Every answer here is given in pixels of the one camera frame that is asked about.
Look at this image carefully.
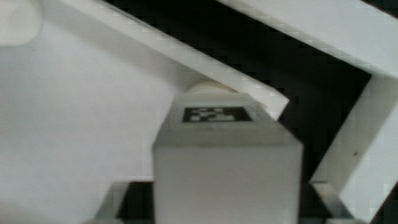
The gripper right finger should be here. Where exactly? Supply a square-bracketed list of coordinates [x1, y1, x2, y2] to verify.
[299, 181, 367, 224]

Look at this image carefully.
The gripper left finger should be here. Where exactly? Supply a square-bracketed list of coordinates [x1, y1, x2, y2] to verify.
[84, 181, 155, 224]

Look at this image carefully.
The white square tabletop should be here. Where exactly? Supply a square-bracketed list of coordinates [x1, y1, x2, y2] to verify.
[0, 0, 289, 224]

